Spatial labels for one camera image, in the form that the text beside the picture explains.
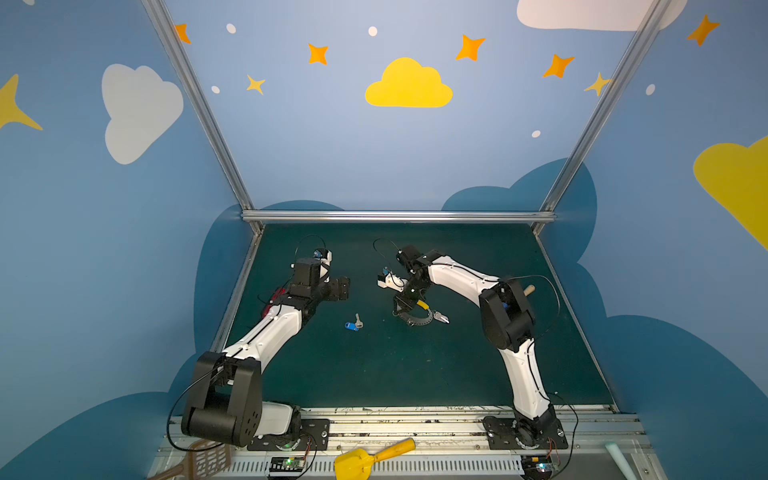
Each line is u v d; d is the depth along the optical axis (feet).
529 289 3.32
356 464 2.28
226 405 1.37
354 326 3.05
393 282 2.83
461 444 2.42
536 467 2.35
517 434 2.21
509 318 1.88
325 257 2.62
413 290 2.76
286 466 2.33
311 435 2.46
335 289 2.63
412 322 3.08
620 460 2.30
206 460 2.32
